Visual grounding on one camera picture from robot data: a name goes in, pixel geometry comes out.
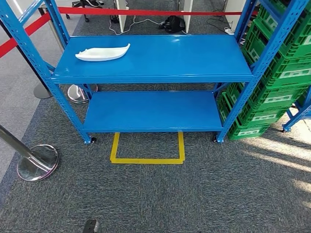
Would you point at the grey robot foot plate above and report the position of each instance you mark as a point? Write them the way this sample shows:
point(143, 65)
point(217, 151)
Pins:
point(90, 226)

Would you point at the white car trim part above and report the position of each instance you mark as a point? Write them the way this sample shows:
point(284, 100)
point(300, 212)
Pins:
point(102, 54)

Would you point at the metal barrier stanchion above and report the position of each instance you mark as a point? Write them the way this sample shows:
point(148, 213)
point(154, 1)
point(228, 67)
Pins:
point(40, 91)
point(32, 157)
point(78, 93)

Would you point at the black office chair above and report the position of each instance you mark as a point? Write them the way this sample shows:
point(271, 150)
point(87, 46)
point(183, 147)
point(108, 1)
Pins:
point(84, 4)

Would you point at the white desk panel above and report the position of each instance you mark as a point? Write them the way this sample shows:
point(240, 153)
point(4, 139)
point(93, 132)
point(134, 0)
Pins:
point(187, 14)
point(233, 13)
point(121, 14)

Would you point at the black bag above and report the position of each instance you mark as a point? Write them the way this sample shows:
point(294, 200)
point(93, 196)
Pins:
point(173, 24)

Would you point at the yellow floor tape square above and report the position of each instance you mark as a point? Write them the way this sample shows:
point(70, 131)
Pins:
point(146, 160)

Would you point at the white power strip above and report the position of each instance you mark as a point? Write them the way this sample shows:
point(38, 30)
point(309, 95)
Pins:
point(229, 31)

